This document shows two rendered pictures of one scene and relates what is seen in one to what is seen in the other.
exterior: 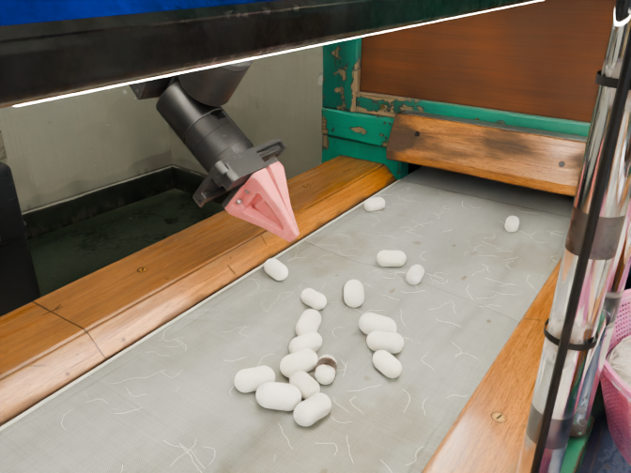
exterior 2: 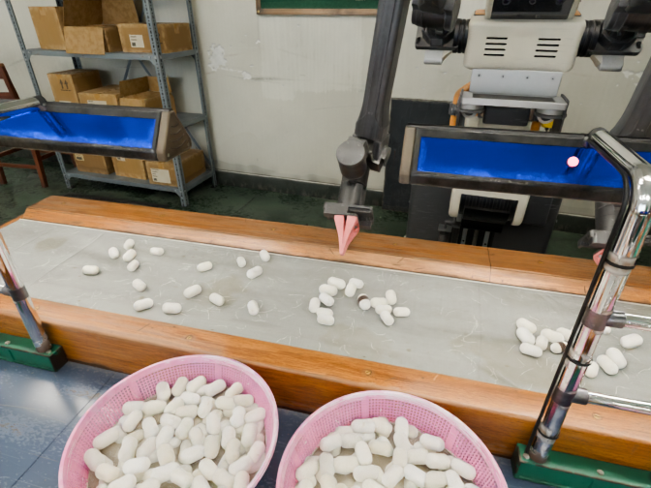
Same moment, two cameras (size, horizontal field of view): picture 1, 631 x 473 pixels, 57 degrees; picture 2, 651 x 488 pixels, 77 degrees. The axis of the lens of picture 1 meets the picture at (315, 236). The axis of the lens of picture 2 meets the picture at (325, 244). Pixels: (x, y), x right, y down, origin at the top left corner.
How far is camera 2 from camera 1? 0.42 m
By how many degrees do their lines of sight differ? 61
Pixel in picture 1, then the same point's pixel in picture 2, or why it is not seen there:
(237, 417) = (505, 330)
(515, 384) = (633, 422)
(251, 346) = (545, 319)
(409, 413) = not seen: hidden behind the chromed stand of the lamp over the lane
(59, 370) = (470, 273)
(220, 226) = not seen: hidden behind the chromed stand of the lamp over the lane
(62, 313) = (490, 257)
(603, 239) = (587, 318)
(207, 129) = (605, 212)
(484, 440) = (573, 411)
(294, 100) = not seen: outside the picture
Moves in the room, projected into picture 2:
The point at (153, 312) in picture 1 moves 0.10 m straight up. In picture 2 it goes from (524, 280) to (537, 237)
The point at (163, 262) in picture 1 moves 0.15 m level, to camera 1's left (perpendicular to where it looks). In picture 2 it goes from (554, 265) to (505, 233)
